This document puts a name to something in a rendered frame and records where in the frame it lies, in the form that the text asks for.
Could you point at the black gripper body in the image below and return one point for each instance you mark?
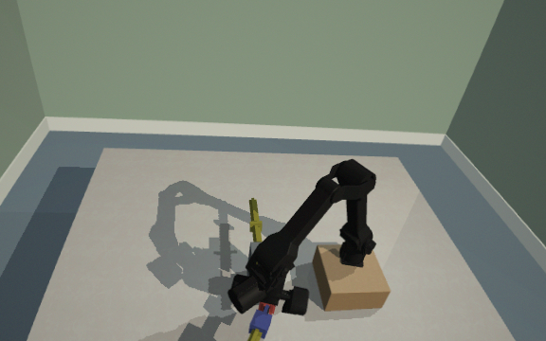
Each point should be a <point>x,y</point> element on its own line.
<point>297,298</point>

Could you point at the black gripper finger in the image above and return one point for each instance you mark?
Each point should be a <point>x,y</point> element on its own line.
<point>285,308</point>

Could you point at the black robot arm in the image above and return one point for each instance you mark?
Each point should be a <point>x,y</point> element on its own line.
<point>276,254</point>

